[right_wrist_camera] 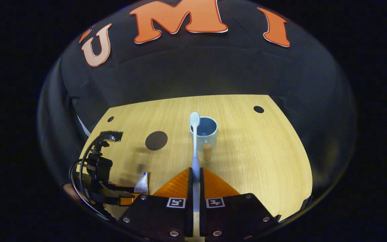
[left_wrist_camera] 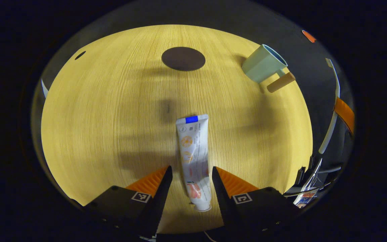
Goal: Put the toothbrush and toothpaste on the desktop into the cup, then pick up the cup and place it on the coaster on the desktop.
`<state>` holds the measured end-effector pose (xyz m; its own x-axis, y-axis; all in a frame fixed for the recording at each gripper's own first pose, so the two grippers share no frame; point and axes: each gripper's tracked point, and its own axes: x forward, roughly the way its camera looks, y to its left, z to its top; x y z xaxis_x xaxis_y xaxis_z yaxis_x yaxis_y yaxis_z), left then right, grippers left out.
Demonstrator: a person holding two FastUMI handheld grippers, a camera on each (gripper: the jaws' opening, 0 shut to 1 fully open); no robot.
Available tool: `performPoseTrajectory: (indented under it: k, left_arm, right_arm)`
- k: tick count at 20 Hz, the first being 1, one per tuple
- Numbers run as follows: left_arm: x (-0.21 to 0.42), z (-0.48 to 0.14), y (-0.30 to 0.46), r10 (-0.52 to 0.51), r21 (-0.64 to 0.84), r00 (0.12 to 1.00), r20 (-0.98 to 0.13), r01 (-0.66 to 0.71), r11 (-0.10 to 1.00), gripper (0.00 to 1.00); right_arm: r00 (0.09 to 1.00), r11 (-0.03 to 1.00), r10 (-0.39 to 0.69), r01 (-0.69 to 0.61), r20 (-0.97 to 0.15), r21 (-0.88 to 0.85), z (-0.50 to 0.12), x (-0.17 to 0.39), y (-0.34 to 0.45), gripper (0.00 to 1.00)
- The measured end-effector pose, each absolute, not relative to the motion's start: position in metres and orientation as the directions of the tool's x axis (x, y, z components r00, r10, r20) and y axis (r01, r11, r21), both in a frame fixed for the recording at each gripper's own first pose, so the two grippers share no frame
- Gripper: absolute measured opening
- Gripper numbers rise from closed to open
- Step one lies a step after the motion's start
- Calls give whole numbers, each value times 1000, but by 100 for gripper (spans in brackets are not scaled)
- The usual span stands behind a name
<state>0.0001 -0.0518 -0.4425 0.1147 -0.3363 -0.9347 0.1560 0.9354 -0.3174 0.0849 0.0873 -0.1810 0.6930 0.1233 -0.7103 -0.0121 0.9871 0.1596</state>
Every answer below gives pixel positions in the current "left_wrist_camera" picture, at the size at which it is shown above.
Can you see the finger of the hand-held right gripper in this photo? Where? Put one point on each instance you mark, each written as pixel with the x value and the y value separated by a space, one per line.
pixel 345 112

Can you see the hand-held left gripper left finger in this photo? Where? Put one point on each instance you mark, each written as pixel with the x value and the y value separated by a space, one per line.
pixel 160 195

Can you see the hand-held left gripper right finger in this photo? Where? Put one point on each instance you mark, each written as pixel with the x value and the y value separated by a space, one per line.
pixel 222 195

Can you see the white toothpaste tube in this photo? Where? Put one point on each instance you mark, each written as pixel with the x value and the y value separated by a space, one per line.
pixel 195 158

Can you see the dark brown round coaster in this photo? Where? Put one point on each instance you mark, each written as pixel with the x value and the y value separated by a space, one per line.
pixel 183 58

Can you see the wooden desktop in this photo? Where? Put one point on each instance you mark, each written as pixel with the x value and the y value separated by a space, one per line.
pixel 113 117

